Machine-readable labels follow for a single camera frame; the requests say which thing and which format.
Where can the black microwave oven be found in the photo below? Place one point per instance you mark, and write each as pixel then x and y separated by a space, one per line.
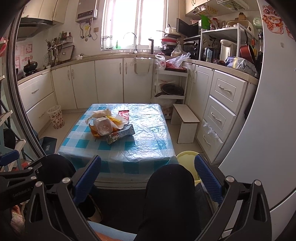
pixel 187 30

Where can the orange peel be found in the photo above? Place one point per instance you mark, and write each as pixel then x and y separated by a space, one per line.
pixel 94 131

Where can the person left knee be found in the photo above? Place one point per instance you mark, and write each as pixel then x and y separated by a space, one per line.
pixel 55 168

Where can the red snack wrapper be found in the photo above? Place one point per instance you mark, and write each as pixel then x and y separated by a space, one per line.
pixel 124 114

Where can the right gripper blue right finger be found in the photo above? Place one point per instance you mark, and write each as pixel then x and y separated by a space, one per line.
pixel 211 183

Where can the white lower kitchen cabinets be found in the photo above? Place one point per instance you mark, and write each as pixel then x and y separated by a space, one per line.
pixel 78 86

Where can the white electric kettle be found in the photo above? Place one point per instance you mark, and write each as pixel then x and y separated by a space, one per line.
pixel 228 49

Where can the black pot on stove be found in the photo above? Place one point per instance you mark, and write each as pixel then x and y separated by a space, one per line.
pixel 30 67

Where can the white refrigerator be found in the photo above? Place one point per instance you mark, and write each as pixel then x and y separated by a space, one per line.
pixel 265 148

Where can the white drawer cabinet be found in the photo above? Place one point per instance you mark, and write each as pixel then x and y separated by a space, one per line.
pixel 229 101

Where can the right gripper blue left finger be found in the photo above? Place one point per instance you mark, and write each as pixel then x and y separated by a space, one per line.
pixel 84 179

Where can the white floral waste basket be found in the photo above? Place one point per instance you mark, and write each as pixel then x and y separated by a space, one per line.
pixel 56 116

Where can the kitchen faucet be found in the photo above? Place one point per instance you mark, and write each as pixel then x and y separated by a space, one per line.
pixel 135 51

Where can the yellow plastic trash bucket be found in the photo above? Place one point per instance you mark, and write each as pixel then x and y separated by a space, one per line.
pixel 186 159

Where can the clear plastic bag on rack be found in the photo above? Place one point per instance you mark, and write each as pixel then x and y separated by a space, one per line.
pixel 176 62

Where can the black frying pan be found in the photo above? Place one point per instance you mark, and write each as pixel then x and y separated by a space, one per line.
pixel 170 89

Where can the small white wooden stool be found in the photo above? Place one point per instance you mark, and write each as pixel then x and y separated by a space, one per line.
pixel 183 116

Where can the white storage rack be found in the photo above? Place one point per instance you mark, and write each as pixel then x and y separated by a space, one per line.
pixel 162 77

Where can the milk carton with cow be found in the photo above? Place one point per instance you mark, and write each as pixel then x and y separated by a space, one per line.
pixel 128 130

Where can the range hood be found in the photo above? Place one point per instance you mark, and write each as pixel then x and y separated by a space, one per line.
pixel 29 27

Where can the yellow plastic wrapper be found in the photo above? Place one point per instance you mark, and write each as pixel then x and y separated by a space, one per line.
pixel 118 122

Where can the grey water heater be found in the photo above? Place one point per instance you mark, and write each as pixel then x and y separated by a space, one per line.
pixel 86 10

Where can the white plastic bag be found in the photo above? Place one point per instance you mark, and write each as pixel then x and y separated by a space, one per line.
pixel 98 116

